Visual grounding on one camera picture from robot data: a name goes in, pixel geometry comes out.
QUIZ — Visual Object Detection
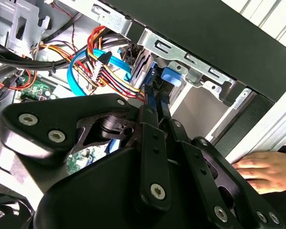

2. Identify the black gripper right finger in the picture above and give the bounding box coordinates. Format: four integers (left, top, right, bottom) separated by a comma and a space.
157, 96, 286, 229

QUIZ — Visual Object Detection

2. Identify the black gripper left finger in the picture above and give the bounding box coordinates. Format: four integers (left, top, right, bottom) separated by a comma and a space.
0, 85, 173, 213

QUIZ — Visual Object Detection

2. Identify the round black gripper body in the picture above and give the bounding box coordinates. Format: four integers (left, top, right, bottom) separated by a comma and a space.
33, 116, 215, 229

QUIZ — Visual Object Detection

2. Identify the hard disk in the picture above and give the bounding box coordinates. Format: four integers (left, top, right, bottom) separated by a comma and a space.
144, 62, 182, 105

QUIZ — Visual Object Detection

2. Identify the person's bare hand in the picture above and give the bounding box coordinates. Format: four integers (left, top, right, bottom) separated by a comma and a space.
231, 151, 286, 195

